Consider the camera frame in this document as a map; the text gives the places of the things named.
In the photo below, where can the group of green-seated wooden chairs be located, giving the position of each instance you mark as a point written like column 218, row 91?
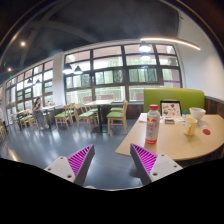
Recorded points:
column 115, row 115

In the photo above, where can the red-capped clear drink bottle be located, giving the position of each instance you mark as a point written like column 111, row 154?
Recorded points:
column 152, row 128

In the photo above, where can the pale yellow mug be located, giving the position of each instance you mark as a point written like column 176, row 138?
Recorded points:
column 190, row 127

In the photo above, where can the printed sticker sheet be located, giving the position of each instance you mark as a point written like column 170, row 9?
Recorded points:
column 179, row 119

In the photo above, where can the white bowl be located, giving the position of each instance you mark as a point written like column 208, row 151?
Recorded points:
column 197, row 113

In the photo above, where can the person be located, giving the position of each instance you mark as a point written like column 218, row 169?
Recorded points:
column 38, row 113

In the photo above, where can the large dark-framed window wall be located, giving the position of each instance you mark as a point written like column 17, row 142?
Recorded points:
column 106, row 63

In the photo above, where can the square wooden dining table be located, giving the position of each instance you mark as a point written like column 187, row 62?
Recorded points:
column 51, row 107
column 97, row 102

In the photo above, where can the group of pendant lamps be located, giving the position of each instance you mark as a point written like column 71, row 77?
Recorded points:
column 144, row 47

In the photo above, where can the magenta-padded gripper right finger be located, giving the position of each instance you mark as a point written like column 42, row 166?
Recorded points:
column 163, row 166

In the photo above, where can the flat round red coaster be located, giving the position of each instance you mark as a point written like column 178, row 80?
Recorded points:
column 206, row 131

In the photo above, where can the long curved ceiling light strip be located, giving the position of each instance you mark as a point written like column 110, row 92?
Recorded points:
column 170, row 40

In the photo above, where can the small dark box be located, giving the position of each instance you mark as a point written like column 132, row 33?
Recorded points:
column 169, row 121

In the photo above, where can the black sticker-covered tablet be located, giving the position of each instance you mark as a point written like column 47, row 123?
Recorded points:
column 170, row 109

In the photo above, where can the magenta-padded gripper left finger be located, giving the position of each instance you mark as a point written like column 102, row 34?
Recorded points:
column 63, row 166

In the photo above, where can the small blue-capped bottle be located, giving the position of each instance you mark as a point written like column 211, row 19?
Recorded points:
column 185, row 115

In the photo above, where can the green upholstered bench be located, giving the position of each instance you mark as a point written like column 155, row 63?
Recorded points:
column 173, row 95

